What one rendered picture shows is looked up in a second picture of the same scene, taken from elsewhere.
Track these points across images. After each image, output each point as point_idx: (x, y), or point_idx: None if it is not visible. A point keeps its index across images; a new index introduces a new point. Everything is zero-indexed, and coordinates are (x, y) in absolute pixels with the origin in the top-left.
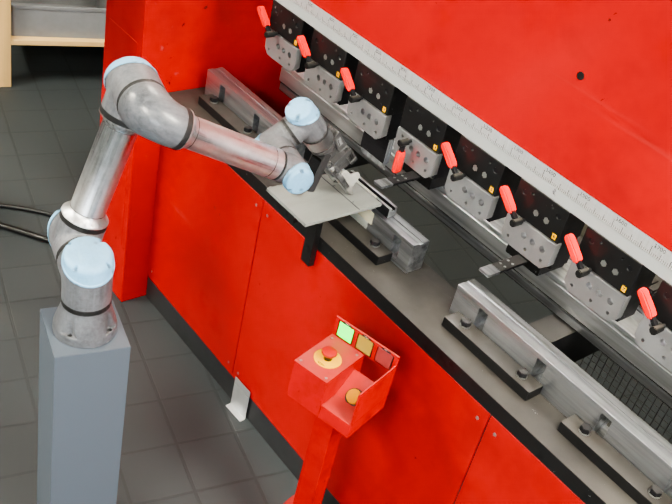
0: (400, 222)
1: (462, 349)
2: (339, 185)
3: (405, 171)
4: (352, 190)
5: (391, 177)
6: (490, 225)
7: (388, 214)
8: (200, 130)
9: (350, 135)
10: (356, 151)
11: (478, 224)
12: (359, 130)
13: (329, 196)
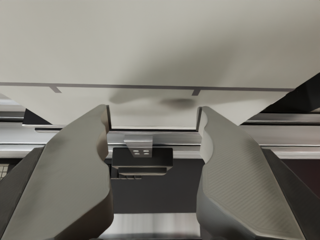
0: (12, 105)
1: None
2: (184, 102)
3: (165, 148)
4: (137, 112)
5: (148, 149)
6: (22, 150)
7: (26, 108)
8: None
9: (290, 127)
10: (270, 113)
11: (39, 141)
12: (280, 143)
13: (122, 35)
